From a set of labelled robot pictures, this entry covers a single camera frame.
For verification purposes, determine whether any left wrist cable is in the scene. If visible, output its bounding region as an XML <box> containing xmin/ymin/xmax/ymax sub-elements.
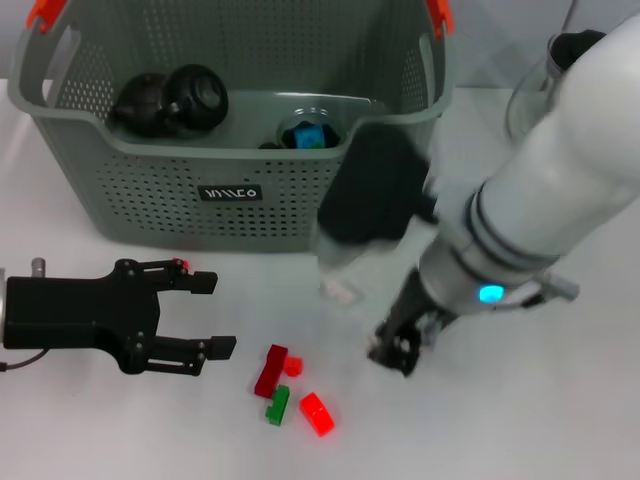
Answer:
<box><xmin>0</xmin><ymin>352</ymin><xmax>49</xmax><ymax>372</ymax></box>

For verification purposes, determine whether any black clay teapot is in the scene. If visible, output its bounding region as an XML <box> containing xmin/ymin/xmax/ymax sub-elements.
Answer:
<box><xmin>107</xmin><ymin>73</ymin><xmax>169</xmax><ymax>139</ymax></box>

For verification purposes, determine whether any glass pitcher black handle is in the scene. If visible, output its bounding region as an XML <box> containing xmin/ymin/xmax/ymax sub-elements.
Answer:
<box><xmin>504</xmin><ymin>29</ymin><xmax>606</xmax><ymax>141</ymax></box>

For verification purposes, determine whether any orange basket handle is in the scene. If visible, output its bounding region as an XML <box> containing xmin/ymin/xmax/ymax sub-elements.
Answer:
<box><xmin>424</xmin><ymin>0</ymin><xmax>455</xmax><ymax>39</ymax></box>
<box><xmin>25</xmin><ymin>0</ymin><xmax>66</xmax><ymax>34</ymax></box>

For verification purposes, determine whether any green toy brick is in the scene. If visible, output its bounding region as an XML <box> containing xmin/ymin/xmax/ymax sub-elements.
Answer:
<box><xmin>264</xmin><ymin>384</ymin><xmax>292</xmax><ymax>427</ymax></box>

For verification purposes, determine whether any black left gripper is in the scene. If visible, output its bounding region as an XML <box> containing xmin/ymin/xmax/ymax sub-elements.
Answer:
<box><xmin>2</xmin><ymin>258</ymin><xmax>238</xmax><ymax>377</ymax></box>

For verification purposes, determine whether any orange red slope brick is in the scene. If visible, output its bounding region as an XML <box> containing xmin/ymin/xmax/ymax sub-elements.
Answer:
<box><xmin>298</xmin><ymin>392</ymin><xmax>336</xmax><ymax>439</ymax></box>

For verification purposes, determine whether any blue square toy plate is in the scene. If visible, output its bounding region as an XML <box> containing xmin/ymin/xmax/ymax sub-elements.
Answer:
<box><xmin>293</xmin><ymin>127</ymin><xmax>324</xmax><ymax>150</ymax></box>

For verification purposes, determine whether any grey perforated storage basket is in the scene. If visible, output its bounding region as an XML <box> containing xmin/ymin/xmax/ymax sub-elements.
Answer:
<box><xmin>7</xmin><ymin>0</ymin><xmax>456</xmax><ymax>254</ymax></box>

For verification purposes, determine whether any glass teacup black sleeve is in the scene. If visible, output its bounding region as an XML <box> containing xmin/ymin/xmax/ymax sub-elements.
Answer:
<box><xmin>159</xmin><ymin>63</ymin><xmax>230</xmax><ymax>139</ymax></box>
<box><xmin>257</xmin><ymin>107</ymin><xmax>346</xmax><ymax>151</ymax></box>

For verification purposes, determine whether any dark red long brick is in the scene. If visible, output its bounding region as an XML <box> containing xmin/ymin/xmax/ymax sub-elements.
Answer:
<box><xmin>253</xmin><ymin>343</ymin><xmax>290</xmax><ymax>400</ymax></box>

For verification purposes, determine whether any white long toy brick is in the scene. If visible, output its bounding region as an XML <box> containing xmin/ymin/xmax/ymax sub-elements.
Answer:
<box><xmin>319</xmin><ymin>272</ymin><xmax>364</xmax><ymax>309</ymax></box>

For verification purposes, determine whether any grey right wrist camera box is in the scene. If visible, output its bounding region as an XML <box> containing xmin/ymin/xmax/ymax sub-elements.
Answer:
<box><xmin>312</xmin><ymin>124</ymin><xmax>441</xmax><ymax>301</ymax></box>

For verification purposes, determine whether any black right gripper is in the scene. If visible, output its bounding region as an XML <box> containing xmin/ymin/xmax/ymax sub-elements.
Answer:
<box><xmin>368</xmin><ymin>269</ymin><xmax>441</xmax><ymax>379</ymax></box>

